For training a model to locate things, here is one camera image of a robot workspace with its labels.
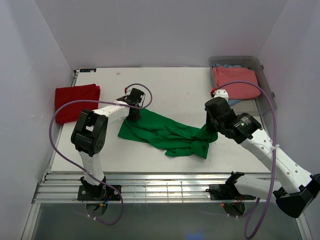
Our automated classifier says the light blue folded t-shirt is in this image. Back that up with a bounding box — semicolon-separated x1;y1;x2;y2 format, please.
213;63;242;106

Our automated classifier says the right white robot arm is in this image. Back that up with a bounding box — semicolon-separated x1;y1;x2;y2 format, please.
204;89;320;218

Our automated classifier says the green t-shirt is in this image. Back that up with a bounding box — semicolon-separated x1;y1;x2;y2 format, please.
118;109;218;159

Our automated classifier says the clear plastic bin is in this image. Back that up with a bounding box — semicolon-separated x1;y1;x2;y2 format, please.
208;55;277;115

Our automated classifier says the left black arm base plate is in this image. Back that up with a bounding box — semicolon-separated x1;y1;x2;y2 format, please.
76;185;121;202

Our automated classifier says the blue label sticker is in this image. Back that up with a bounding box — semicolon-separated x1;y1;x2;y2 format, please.
79;68;97;73

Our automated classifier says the folded red t-shirt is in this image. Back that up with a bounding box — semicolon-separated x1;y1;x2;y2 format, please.
54;83;101;125

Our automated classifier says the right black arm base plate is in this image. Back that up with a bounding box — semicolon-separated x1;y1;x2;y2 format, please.
205;184;256;201

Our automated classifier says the pink folded t-shirt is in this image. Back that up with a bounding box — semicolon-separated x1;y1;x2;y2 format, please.
212;67;261;100

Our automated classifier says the aluminium rail frame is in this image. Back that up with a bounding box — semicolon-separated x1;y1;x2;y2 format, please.
32;172;301;204

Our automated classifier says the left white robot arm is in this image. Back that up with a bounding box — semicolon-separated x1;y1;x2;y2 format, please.
71;88;145;200

